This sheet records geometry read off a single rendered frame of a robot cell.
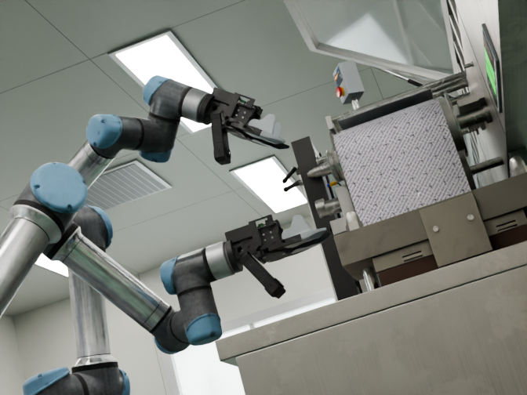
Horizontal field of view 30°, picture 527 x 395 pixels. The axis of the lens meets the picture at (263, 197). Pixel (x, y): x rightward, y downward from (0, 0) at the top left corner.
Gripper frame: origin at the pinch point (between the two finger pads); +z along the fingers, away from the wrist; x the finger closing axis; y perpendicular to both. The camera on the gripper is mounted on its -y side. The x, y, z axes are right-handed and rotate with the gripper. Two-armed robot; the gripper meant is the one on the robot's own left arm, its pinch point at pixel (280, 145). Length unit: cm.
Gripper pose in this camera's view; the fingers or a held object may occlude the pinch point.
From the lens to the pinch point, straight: 215.5
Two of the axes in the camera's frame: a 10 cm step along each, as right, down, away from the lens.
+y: 4.0, -9.1, 1.3
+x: 2.5, 2.5, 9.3
